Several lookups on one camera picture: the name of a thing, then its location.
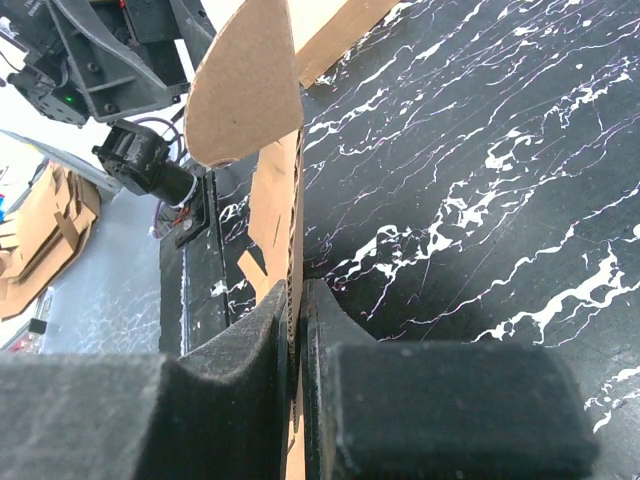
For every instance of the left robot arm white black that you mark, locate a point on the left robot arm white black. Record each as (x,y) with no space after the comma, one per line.
(139,159)

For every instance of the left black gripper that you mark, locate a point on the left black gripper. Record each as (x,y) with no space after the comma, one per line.
(103,60)

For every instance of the brown cardboard box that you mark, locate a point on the brown cardboard box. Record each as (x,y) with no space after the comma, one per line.
(246,100)

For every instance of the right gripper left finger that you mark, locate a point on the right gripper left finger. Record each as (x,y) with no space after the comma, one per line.
(140,400)

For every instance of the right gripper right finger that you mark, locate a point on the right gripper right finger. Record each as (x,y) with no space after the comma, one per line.
(434,410)

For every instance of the stack of flat cardboard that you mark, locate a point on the stack of flat cardboard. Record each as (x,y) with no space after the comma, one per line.
(45,235)

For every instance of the black base frame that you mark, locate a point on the black base frame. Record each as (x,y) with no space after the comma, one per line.
(202,289)

